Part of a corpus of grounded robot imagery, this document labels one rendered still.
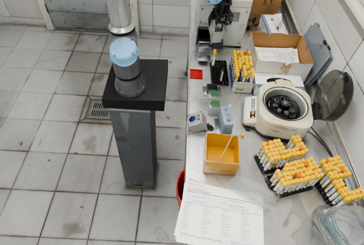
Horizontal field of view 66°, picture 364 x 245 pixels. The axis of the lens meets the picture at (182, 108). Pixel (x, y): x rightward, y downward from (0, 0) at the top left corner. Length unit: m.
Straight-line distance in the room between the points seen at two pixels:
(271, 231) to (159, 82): 0.79
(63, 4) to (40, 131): 1.40
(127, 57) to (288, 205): 0.86
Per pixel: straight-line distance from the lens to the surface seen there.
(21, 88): 2.92
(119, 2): 1.21
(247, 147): 1.26
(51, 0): 3.31
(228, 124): 1.19
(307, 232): 1.18
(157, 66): 1.43
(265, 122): 1.24
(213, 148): 1.21
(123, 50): 1.19
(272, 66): 1.48
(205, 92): 1.40
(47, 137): 2.47
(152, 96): 1.29
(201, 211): 1.08
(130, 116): 1.37
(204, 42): 1.61
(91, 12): 3.23
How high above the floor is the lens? 1.90
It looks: 50 degrees down
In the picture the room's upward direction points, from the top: 5 degrees clockwise
